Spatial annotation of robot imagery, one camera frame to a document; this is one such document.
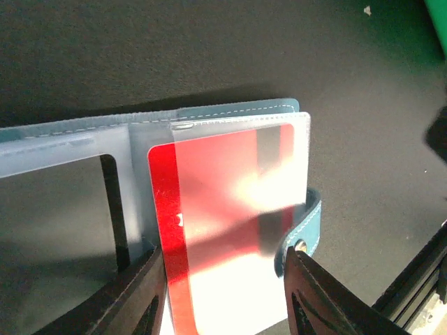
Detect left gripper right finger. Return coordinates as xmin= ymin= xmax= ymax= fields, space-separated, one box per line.
xmin=284 ymin=249 xmax=405 ymax=335

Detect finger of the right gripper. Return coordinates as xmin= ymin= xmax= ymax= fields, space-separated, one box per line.
xmin=425 ymin=106 xmax=447 ymax=163

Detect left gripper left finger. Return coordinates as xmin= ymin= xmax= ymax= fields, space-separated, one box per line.
xmin=36 ymin=248 xmax=167 ymax=334

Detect black credit card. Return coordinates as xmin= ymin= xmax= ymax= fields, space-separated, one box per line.
xmin=0 ymin=153 xmax=132 ymax=297

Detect green bin with red cards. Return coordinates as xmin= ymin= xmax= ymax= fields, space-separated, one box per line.
xmin=425 ymin=0 xmax=447 ymax=56

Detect red credit card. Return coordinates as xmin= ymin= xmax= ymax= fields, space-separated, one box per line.
xmin=148 ymin=124 xmax=295 ymax=334

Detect blue card holder wallet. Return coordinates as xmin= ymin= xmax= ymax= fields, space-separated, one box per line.
xmin=1 ymin=98 xmax=321 ymax=334

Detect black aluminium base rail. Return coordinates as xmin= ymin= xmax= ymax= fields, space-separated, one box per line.
xmin=372 ymin=223 xmax=446 ymax=330

